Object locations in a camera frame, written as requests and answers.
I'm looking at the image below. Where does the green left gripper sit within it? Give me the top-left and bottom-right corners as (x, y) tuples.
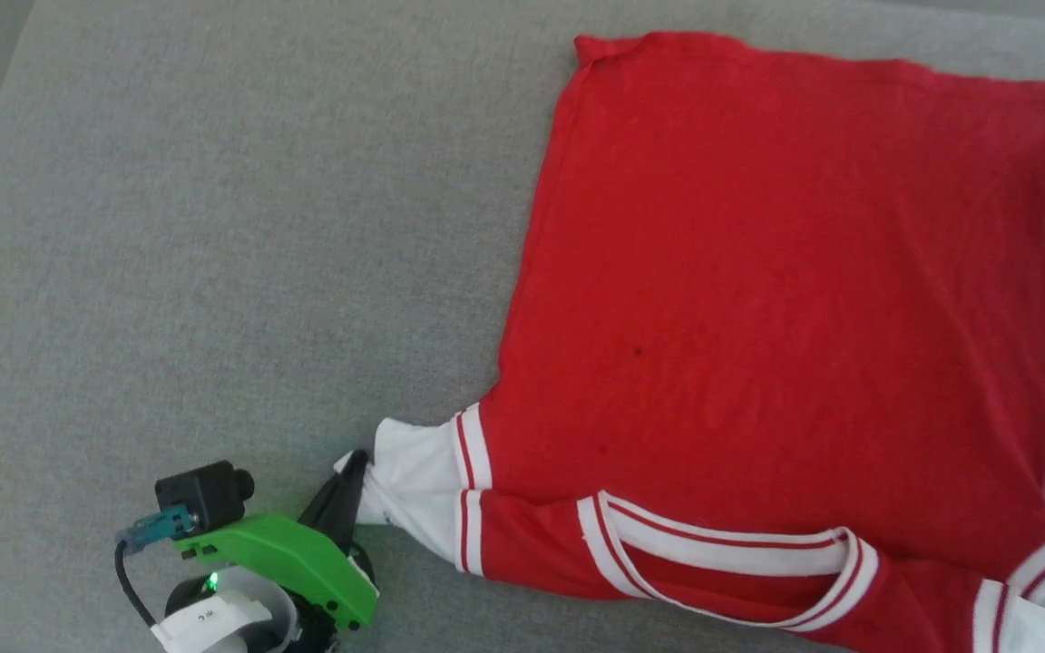
(172, 450), (381, 632)

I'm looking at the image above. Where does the red and white jersey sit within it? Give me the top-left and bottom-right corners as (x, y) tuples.
(334, 31), (1045, 653)

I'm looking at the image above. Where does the grey fabric sofa seat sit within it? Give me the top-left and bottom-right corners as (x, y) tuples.
(0, 0), (1045, 653)

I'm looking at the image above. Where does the left arm teal plug cable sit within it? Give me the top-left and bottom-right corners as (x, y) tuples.
(113, 505), (199, 632)

